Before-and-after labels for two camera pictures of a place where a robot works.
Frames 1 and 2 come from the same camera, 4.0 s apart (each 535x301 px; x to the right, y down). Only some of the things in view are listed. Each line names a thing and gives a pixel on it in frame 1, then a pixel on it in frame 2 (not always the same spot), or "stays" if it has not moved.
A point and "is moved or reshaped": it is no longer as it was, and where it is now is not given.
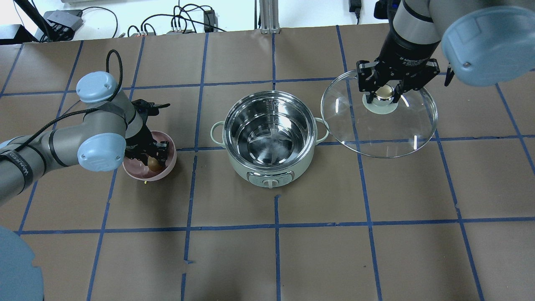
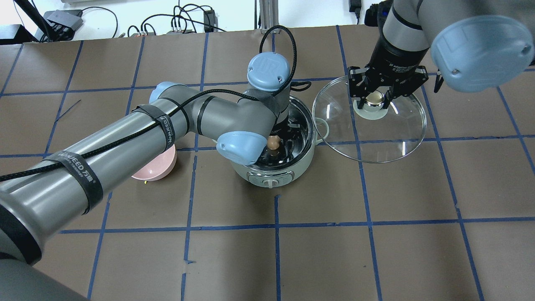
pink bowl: [137, 169] stays
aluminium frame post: [269, 17] stays
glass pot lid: [382, 129] is moved or reshaped
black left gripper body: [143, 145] to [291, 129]
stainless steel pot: [270, 136] stays
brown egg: [153, 164] to [273, 142]
